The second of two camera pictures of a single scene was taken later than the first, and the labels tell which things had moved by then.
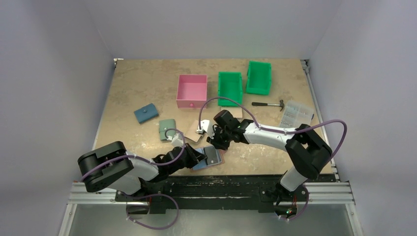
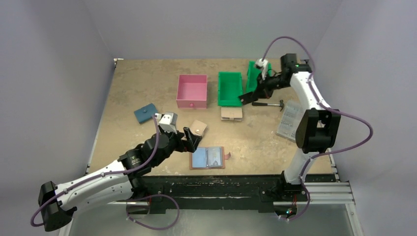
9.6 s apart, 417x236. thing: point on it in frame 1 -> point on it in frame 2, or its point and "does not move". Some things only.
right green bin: x=259 y=77 does not move
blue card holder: x=146 y=113 does not move
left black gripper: x=191 y=155 -> x=184 y=141
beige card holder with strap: x=236 y=112 does not move
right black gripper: x=217 y=137 -> x=257 y=91
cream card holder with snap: x=192 y=131 does not move
